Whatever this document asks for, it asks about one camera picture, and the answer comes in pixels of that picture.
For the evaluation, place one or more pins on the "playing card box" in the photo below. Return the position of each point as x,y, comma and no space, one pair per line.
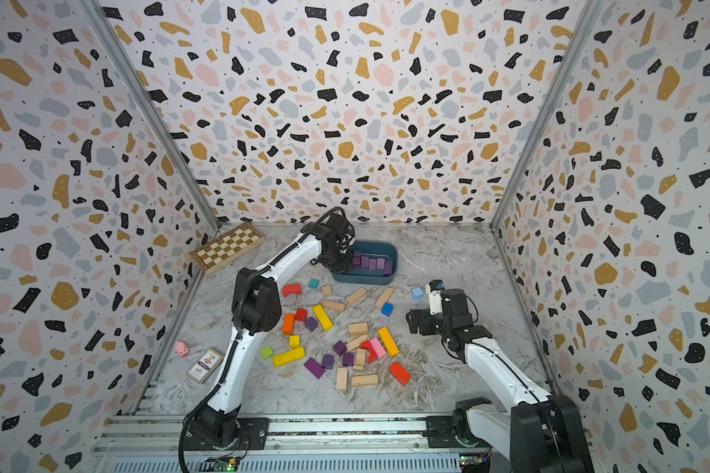
210,360

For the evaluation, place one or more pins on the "teal plastic storage bin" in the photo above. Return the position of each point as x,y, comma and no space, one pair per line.
371,249

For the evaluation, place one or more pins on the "yellow flat block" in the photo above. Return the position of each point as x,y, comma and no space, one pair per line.
289,357

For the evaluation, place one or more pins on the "natural wood upright block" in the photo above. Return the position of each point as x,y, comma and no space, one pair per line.
341,381

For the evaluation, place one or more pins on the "natural wood long block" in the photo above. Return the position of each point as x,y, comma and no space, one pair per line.
384,298

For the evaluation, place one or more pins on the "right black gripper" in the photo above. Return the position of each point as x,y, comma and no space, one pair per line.
413,321

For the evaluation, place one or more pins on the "green small block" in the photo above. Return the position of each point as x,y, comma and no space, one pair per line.
266,353

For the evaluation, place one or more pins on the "light blue block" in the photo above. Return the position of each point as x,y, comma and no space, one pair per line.
417,295

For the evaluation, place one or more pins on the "natural wood thick block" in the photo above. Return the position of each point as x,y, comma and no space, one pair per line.
358,329

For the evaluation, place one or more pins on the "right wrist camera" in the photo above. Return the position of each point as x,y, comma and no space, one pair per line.
434,290

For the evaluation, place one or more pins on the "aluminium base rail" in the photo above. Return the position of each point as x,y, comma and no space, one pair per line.
392,442

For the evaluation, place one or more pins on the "blue cube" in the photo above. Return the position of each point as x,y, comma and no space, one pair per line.
387,309

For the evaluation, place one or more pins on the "amber yellow long block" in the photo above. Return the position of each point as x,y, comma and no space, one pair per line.
388,341

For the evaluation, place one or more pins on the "pink long block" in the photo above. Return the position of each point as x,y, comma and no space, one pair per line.
378,348

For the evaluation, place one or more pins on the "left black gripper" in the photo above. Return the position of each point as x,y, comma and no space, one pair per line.
340,268

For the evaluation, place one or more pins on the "natural wood short bar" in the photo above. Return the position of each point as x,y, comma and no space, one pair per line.
333,306

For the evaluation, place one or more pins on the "wooden chessboard box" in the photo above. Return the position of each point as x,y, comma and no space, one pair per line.
227,248

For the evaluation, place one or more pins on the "orange block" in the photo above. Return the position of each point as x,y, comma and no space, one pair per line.
288,327

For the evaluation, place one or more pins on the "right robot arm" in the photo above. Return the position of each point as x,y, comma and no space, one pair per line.
535,430

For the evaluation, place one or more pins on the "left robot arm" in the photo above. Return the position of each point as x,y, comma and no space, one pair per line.
256,309

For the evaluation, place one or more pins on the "purple small block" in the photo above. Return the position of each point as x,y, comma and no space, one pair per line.
339,348

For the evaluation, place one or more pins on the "pink pig toy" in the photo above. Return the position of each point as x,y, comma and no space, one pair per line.
182,349

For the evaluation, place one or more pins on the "red curved arch block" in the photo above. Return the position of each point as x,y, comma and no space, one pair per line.
367,345

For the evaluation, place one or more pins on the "red rectangular block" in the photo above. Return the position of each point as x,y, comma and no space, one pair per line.
399,373

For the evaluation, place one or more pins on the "purple little cube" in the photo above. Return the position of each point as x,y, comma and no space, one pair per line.
328,362

